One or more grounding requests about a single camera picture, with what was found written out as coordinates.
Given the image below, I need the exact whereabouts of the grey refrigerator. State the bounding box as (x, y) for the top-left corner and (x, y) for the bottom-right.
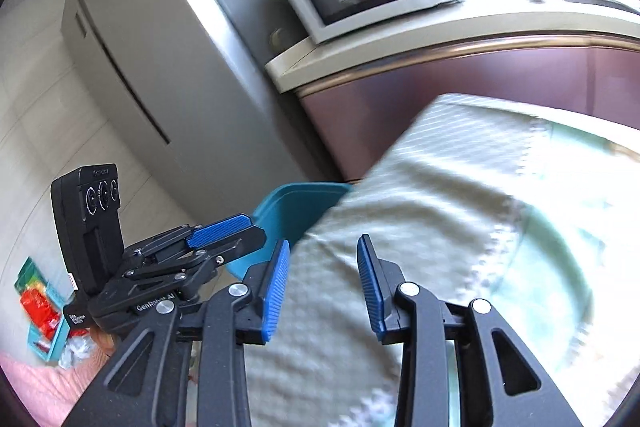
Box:
(60, 0), (351, 184)

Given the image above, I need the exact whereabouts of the teal plastic bin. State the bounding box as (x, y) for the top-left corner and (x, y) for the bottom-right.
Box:
(225, 183), (354, 280)

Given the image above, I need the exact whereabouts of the crumpled clear plastic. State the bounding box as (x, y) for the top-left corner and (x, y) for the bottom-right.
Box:
(59, 336), (97, 370)

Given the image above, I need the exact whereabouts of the teal crate with red packets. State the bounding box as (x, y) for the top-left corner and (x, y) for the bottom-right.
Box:
(14, 257), (74, 364)

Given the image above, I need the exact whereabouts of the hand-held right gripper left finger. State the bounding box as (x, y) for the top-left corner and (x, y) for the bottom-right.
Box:
(62, 239), (291, 427)

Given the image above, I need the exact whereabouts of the green beige patterned tablecloth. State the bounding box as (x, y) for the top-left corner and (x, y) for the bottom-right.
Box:
(244, 93), (640, 427)

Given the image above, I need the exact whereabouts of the person's left forearm pink sleeve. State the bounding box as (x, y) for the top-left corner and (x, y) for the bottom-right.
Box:
(0, 351), (98, 427)

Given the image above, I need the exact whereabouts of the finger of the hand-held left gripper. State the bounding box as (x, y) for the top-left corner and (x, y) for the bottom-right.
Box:
(134, 213), (268, 261)
(124, 251), (237, 297)

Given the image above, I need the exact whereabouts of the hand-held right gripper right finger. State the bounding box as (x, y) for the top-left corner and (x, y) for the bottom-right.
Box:
(356, 234), (586, 427)

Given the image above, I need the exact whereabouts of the kitchen counter with purple cabinets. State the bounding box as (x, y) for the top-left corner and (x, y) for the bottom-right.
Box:
(264, 0), (640, 184)

